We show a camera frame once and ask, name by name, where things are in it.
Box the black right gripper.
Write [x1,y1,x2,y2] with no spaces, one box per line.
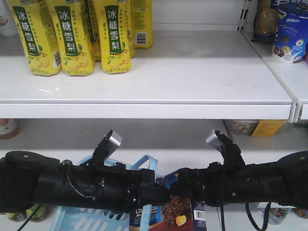
[170,162,288,206]

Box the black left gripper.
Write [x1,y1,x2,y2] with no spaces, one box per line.
[33,163,170,212]

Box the Chocofello cookie box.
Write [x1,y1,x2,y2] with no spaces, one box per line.
[129,171,207,231]

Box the light blue plastic basket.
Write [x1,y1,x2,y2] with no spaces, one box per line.
[50,155,159,231]

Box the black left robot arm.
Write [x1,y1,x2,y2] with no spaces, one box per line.
[0,151,171,214]

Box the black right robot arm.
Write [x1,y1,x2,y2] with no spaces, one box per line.
[170,151,308,209]

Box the clear cookie tub yellow label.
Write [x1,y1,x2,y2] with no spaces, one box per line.
[223,119,289,136]

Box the white store shelving unit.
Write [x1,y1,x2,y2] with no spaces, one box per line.
[0,0,308,210]

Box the blue Oreo cup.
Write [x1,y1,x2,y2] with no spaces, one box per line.
[272,3,308,64]

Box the yellow pear drink bottle right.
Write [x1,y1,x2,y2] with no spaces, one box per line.
[93,0,132,75]

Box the yellow pear drink bottle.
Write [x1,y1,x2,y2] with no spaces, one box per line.
[6,0,62,77]
[93,0,132,75]
[132,0,153,49]
[46,0,95,77]

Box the yellow pear drink bottle rear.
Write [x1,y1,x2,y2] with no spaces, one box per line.
[132,0,153,49]

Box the yellow pear drink bottle middle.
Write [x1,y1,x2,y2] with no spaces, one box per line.
[46,0,95,77]

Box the yellow pear drink bottle left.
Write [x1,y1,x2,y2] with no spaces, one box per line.
[6,0,62,77]

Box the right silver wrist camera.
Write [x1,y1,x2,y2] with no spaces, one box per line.
[205,129,245,168]

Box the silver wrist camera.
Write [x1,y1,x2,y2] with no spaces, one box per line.
[89,130,123,165]
[205,129,245,168]

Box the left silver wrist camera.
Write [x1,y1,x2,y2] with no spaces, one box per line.
[89,130,123,165]

